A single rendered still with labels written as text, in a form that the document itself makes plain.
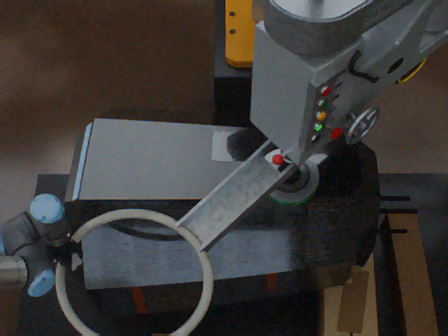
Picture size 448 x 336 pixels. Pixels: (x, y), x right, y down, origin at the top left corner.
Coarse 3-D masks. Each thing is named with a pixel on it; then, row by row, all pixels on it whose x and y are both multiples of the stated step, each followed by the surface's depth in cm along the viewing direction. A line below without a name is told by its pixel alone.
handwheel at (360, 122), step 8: (376, 104) 164; (352, 112) 168; (360, 112) 161; (368, 112) 161; (376, 112) 167; (352, 120) 168; (360, 120) 160; (368, 120) 166; (352, 128) 161; (360, 128) 165; (368, 128) 172; (360, 136) 171
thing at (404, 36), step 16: (416, 0) 156; (432, 0) 155; (400, 16) 158; (416, 16) 157; (368, 32) 161; (384, 32) 160; (400, 32) 158; (416, 32) 163; (432, 32) 183; (368, 48) 158; (384, 48) 157; (400, 48) 162; (416, 48) 172; (432, 48) 184; (352, 64) 139; (368, 64) 156; (384, 64) 162; (400, 64) 172; (416, 64) 183; (368, 80) 162; (384, 80) 171; (352, 96) 161; (368, 96) 171
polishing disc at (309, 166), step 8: (272, 152) 203; (280, 152) 203; (312, 160) 202; (304, 168) 200; (312, 168) 200; (304, 176) 198; (312, 176) 198; (296, 184) 196; (304, 184) 196; (312, 184) 196; (272, 192) 195; (280, 192) 195; (288, 192) 195; (296, 192) 195; (304, 192) 195; (312, 192) 195; (280, 200) 194; (288, 200) 193; (296, 200) 193
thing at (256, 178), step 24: (264, 144) 183; (240, 168) 182; (264, 168) 185; (288, 168) 178; (216, 192) 181; (240, 192) 183; (264, 192) 177; (192, 216) 181; (216, 216) 182; (240, 216) 177; (216, 240) 177
